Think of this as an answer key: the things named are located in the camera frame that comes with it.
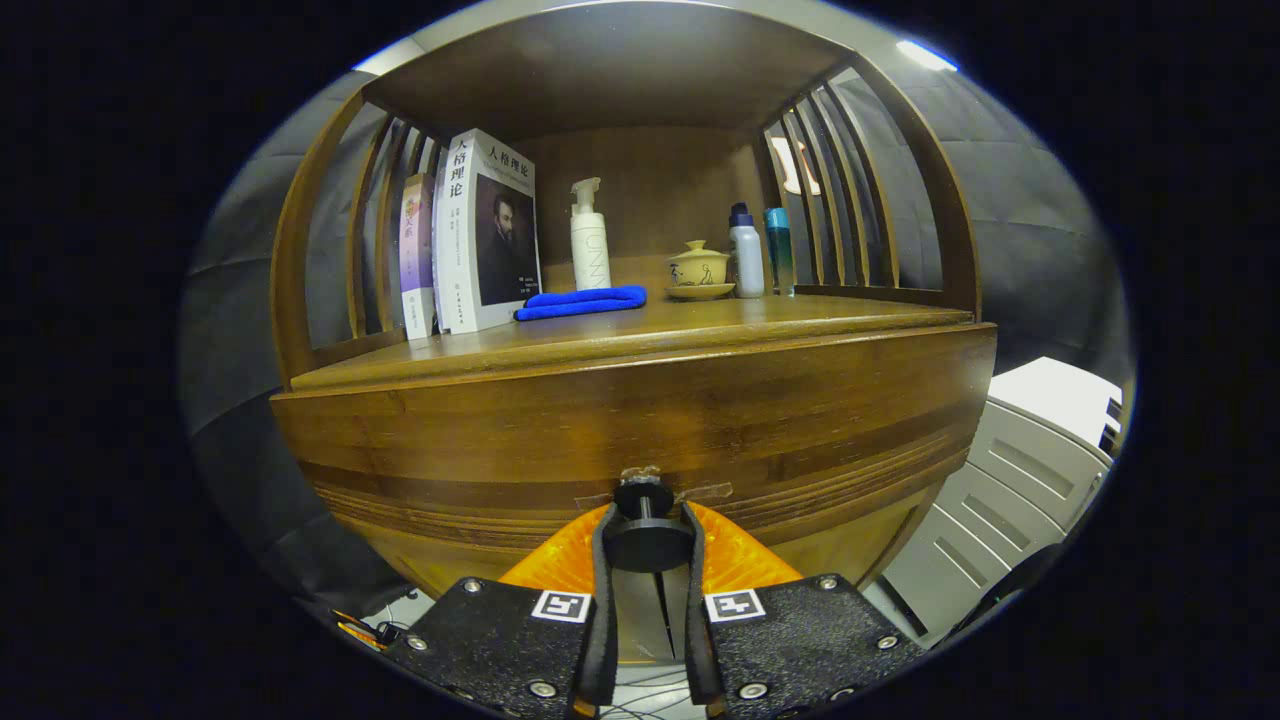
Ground teal clear bottle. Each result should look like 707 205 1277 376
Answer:
763 207 796 297

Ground black drawer knob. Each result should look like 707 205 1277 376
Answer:
602 475 696 573

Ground white pump bottle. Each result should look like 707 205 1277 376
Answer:
570 177 613 292

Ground large white portrait book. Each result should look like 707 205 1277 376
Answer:
432 128 543 336

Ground ceiling light strip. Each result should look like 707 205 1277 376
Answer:
895 40 959 73

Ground purple and white book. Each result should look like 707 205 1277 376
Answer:
399 172 441 341

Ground brown wooden drawer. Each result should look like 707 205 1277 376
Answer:
270 322 999 601

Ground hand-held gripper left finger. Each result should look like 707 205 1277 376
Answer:
385 503 621 720

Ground brown wooden cabinet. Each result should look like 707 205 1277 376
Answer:
270 0 999 666

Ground beige lidded teacup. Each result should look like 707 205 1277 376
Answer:
668 240 731 288

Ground white bottle dark blue cap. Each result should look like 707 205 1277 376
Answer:
728 203 766 299

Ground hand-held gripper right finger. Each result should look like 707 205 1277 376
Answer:
683 500 926 720

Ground wooden countertop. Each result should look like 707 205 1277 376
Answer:
288 283 976 393

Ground folded blue cloth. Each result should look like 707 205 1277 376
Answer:
514 285 648 322

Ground black floor cables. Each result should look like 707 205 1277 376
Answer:
600 665 701 720

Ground white drawer unit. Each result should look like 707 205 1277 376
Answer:
880 357 1126 646

